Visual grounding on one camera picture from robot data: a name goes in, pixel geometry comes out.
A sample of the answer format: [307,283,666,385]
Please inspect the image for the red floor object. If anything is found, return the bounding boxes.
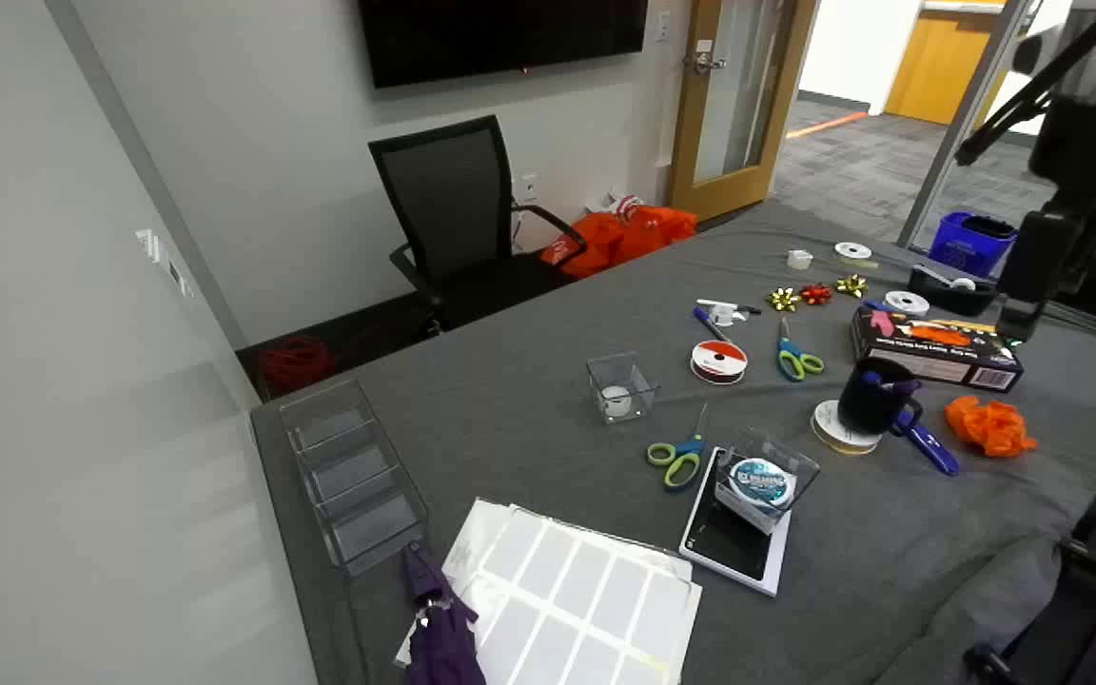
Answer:
[253,335,337,399]

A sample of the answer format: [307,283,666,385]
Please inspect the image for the small clear plastic box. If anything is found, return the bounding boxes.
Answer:
[583,353,658,429]

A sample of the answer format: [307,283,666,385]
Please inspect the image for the orange plastic bag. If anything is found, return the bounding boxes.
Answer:
[540,202,701,283]

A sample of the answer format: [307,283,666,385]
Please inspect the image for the black mesh office chair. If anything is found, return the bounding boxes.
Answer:
[364,110,589,335]

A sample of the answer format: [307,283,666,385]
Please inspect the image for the spool with orange ribbon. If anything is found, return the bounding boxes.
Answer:
[683,335,752,387]

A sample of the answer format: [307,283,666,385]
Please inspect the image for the clear plastic organizer tray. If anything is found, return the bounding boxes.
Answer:
[274,385,428,579]

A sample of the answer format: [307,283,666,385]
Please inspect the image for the clear box with blue ribbon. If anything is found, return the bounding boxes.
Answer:
[710,429,827,536]

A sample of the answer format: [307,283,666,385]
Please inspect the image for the white label sheets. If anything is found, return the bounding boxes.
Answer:
[442,494,709,685]

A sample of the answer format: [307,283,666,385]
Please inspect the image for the purple cloth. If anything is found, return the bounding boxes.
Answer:
[390,546,487,685]

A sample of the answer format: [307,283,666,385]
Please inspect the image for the wooden door with glass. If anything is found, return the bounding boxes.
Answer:
[666,0,820,226]

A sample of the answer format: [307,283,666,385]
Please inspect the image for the white spool with gold ribbon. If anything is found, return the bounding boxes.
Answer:
[829,236,877,268]

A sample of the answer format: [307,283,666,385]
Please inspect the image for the black glove box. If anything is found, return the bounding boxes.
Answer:
[848,304,1026,398]

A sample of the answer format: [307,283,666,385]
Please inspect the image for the blue utility knife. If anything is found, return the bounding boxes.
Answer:
[886,399,962,479]

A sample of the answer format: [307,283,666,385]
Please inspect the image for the black tape dispenser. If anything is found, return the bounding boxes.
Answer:
[904,256,1000,320]

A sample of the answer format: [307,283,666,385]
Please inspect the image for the blue bin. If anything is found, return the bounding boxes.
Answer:
[924,211,1019,283]

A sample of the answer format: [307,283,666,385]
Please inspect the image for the orange gloves pile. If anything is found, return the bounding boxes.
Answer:
[942,393,1038,465]

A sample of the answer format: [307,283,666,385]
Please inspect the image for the wooden background door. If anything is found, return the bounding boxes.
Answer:
[882,3,1007,130]

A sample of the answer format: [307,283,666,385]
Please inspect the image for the scissors with green-blue handles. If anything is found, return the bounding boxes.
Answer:
[643,404,716,494]

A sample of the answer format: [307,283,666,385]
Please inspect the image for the scissors with green handles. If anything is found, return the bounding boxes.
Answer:
[773,315,829,385]

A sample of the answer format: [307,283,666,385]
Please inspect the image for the black white-bordered picture frame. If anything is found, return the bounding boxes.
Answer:
[678,443,794,602]

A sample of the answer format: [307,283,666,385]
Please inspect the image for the black wall television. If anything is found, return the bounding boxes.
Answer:
[355,0,649,92]

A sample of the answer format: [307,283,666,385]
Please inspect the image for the white wall thermostat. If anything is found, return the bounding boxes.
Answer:
[131,226,190,299]

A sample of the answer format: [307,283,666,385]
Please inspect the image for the silver glass partition frame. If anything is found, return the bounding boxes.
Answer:
[894,0,1042,253]

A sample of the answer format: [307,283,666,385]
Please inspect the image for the black camera on stand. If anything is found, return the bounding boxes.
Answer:
[995,187,1096,349]

